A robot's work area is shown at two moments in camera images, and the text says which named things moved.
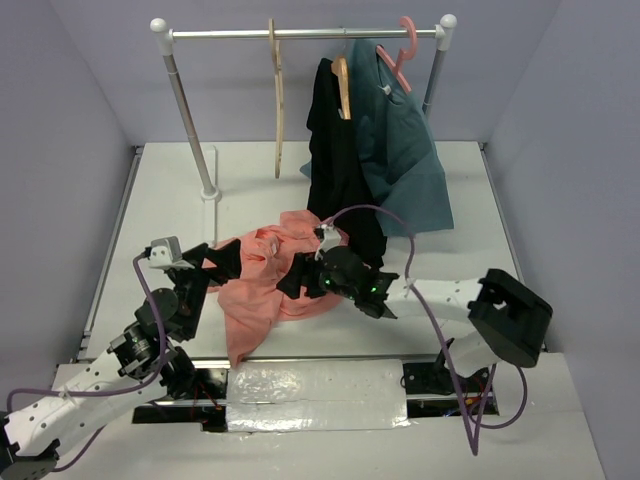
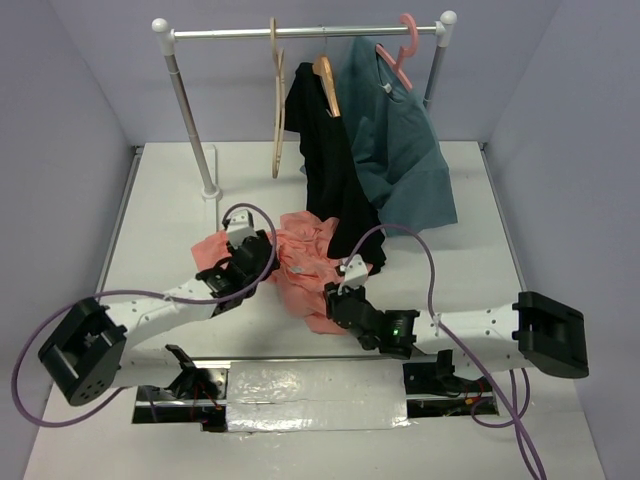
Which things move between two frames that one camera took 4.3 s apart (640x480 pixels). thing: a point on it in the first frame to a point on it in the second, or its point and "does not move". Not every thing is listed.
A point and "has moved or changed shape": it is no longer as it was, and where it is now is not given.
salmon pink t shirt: [252, 301] has moved or changed shape
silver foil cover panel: [315, 395] does not move
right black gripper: [291, 283] to [331, 295]
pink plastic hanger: [404, 21] does not move
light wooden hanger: [279, 105] does not move
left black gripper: [228, 261] to [275, 264]
